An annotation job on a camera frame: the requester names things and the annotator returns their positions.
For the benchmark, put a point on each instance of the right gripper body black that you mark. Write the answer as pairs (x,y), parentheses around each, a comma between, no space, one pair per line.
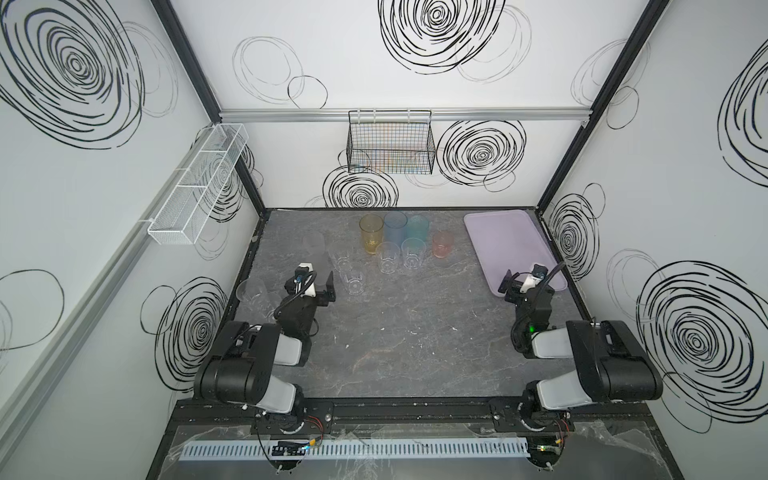
(529,291)

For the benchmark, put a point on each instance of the lilac plastic tray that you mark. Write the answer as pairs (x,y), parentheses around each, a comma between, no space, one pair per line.
(506,241)

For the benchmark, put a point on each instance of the clear faceted glass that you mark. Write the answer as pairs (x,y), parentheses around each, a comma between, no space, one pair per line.
(413,252)
(388,256)
(354,280)
(342,258)

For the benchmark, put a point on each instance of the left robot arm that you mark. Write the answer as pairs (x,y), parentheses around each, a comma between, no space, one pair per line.
(238,369)

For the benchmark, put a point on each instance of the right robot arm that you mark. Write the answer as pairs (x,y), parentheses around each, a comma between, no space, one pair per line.
(610,365)

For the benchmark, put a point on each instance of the clear plain cup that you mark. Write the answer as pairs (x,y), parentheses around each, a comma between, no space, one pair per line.
(253,297)

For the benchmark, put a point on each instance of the pink short glass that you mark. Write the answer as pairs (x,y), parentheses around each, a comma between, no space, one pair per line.
(442,244)

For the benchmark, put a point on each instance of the yellow tall glass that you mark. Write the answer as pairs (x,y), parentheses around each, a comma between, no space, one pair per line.
(371,227)

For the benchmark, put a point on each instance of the blue tall glass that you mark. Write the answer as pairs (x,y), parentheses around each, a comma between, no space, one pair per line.
(395,227)

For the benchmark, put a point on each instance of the teal tall glass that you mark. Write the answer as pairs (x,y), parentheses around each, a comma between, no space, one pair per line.
(418,227)

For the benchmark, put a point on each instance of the white mesh shelf basket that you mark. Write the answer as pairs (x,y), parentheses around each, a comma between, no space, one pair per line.
(190,204)

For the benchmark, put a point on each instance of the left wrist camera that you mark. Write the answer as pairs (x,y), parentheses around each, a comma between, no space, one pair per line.
(304,278)

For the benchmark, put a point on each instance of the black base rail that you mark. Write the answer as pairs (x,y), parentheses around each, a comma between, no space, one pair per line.
(323,415)

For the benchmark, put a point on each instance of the white slotted cable duct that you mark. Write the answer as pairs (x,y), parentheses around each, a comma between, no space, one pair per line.
(354,449)

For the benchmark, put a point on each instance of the black wire basket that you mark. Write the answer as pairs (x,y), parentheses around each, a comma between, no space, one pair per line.
(390,141)

